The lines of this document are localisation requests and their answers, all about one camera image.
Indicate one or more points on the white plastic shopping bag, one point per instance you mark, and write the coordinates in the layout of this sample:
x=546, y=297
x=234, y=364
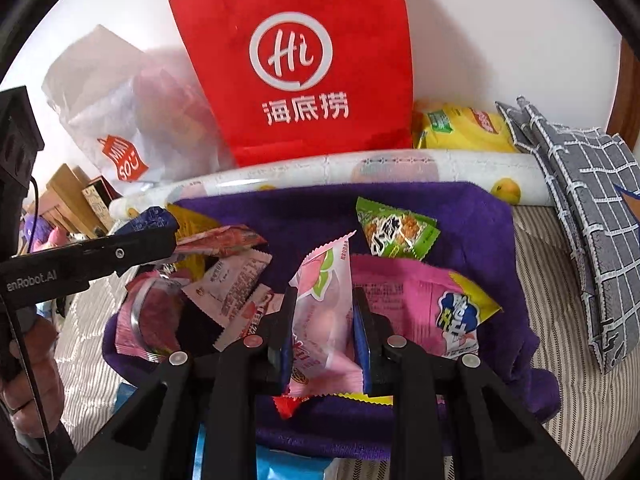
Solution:
x=100, y=110

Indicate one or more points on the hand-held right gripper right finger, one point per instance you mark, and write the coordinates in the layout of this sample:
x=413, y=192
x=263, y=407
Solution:
x=361, y=355

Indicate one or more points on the red snack packet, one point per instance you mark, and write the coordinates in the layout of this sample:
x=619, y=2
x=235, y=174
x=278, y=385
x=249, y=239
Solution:
x=287, y=405

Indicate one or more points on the person's left hand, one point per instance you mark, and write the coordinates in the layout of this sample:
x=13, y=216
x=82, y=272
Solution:
x=35, y=385

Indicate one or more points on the kraft doodle notebook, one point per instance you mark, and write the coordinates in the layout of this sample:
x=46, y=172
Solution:
x=97, y=205

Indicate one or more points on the colourful pillow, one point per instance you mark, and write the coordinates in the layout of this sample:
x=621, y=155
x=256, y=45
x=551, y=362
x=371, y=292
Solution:
x=50, y=236

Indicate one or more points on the magenta snack packet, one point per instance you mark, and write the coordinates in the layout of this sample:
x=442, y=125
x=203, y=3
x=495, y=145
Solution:
x=415, y=300

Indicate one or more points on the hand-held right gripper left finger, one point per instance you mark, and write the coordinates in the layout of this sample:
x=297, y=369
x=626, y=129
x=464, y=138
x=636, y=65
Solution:
x=282, y=340

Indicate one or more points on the dark red book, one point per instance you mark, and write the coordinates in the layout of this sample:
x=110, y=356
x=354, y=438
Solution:
x=107, y=187

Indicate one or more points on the grey checked cloth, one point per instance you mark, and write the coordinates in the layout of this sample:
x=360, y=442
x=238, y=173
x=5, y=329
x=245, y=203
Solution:
x=585, y=185

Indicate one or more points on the printed paper roll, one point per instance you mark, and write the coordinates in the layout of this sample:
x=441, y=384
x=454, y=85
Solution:
x=400, y=170

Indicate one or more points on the pale pink snack packet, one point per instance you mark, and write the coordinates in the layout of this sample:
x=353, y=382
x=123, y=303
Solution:
x=230, y=285

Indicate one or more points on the yellow triangular snack packet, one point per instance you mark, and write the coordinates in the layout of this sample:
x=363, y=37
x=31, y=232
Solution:
x=195, y=217

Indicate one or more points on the green snack packet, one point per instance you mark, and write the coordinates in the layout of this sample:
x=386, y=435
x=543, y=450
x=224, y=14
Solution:
x=395, y=230

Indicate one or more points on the pink clear-window snack packet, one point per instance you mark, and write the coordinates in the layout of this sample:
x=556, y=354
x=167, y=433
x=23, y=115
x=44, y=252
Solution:
x=145, y=320

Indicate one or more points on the pink-white strawberry snack packet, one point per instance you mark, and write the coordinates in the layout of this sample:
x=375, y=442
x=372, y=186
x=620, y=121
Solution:
x=250, y=317

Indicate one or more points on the blue tissue pack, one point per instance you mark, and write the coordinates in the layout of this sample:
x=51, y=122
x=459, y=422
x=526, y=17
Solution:
x=285, y=467

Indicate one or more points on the purple towel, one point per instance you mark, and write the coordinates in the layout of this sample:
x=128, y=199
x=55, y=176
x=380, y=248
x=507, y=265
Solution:
x=475, y=240

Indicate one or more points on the red paper bag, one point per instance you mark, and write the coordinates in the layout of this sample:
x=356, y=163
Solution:
x=300, y=10

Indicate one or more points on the pink-red long snack packet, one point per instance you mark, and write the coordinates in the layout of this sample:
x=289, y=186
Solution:
x=225, y=237

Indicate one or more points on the brown wooden door frame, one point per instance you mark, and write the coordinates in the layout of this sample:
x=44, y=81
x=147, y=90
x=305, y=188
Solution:
x=630, y=100

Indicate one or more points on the striped quilted mattress pad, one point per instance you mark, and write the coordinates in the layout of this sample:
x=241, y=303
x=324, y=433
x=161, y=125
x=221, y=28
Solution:
x=550, y=410

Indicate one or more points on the yellow chips bag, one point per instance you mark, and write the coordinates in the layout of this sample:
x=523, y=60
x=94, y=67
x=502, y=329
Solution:
x=465, y=127

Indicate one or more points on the blue snack packet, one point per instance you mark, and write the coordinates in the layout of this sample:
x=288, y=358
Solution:
x=155, y=220

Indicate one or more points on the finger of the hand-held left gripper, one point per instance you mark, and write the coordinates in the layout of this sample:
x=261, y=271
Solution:
x=130, y=250

